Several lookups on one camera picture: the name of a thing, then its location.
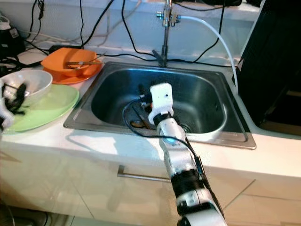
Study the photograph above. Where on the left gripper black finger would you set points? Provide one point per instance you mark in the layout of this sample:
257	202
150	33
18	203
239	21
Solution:
23	94
8	93

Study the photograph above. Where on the white bowl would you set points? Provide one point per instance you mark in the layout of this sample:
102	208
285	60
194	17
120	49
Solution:
37	82

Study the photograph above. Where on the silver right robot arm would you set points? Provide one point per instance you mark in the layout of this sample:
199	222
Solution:
178	155

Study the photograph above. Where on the green plate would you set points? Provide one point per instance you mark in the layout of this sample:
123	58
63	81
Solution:
54	108

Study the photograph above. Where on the stainless steel sink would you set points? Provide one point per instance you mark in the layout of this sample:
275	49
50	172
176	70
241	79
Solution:
113	89

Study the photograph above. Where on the black labelled power adapter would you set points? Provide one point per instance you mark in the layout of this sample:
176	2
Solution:
11	44

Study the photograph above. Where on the orange plate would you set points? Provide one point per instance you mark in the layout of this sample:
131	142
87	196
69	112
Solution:
70	81

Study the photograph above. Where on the round metal sink strainer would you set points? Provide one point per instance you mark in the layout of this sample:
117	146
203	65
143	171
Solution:
186	128

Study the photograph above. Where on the orange bowl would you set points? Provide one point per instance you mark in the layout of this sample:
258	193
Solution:
56	57

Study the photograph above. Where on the flat black adapter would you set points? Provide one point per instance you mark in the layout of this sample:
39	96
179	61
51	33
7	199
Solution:
66	48

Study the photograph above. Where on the chrome faucet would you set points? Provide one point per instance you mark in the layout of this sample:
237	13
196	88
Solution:
164	37

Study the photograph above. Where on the cream sink counter cabinet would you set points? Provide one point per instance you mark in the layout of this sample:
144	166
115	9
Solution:
99	197

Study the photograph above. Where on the black tall appliance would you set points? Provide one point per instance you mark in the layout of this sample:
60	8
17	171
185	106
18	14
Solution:
273	61

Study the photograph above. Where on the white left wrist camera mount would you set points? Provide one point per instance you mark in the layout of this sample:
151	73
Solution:
5	117

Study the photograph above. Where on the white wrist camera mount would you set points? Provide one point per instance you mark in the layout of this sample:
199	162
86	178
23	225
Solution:
162	99
5	117

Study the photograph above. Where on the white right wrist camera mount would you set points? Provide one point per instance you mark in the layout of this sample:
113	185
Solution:
162	99

